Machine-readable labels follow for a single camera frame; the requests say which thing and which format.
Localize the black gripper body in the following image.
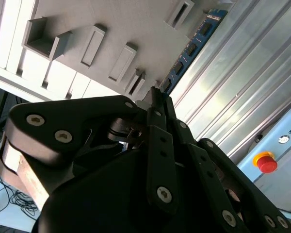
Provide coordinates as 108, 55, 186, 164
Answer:
31, 148, 224, 233

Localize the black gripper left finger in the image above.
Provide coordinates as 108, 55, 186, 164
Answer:
4, 87, 180, 216

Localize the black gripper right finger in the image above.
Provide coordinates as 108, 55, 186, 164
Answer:
161, 93, 291, 233

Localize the blue RAM stick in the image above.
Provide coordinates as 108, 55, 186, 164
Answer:
160, 9, 228, 94

